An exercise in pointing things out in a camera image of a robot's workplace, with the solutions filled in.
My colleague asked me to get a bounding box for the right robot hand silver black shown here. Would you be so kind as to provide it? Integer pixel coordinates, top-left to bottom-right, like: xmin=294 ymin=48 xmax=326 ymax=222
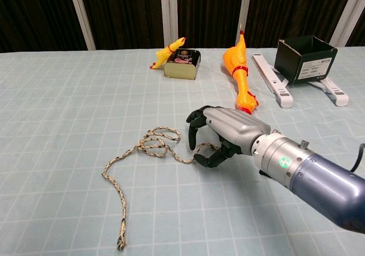
xmin=186 ymin=105 xmax=271 ymax=169

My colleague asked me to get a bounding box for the beige braided rope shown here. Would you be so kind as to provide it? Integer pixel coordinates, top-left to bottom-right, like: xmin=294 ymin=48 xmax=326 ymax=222
xmin=102 ymin=126 xmax=221 ymax=251

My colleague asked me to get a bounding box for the white folding laptop stand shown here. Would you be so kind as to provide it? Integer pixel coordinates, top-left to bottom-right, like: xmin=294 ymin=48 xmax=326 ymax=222
xmin=251 ymin=52 xmax=350 ymax=108

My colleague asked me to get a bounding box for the large orange rubber chicken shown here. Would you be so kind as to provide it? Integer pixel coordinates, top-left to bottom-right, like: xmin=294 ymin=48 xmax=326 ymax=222
xmin=222 ymin=30 xmax=259 ymax=116

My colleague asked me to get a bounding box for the rectangular luncheon meat tin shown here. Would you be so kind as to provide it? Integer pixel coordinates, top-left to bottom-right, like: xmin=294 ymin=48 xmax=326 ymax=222
xmin=164 ymin=48 xmax=202 ymax=81

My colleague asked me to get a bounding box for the open black cardboard box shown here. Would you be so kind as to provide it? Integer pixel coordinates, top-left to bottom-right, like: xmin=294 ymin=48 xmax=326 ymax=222
xmin=273 ymin=35 xmax=339 ymax=86

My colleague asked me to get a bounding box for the small yellow rubber chicken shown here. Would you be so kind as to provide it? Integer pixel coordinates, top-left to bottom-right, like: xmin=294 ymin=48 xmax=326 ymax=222
xmin=149 ymin=36 xmax=188 ymax=70

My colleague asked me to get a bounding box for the dark brown pleated curtain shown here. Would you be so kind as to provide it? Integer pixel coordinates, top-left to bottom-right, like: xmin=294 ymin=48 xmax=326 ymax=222
xmin=0 ymin=0 xmax=365 ymax=53

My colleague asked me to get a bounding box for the light blue checked tablecloth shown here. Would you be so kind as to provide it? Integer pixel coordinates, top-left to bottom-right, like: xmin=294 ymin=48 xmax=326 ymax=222
xmin=0 ymin=46 xmax=365 ymax=256

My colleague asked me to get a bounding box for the white metal frame post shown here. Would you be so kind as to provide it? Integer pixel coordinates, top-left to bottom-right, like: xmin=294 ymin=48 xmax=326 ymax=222
xmin=236 ymin=0 xmax=254 ymax=48
xmin=159 ymin=0 xmax=179 ymax=50
xmin=67 ymin=0 xmax=97 ymax=51
xmin=338 ymin=0 xmax=365 ymax=47

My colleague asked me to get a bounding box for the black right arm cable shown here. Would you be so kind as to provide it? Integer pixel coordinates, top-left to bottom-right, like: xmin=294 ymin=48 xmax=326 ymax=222
xmin=349 ymin=143 xmax=365 ymax=173

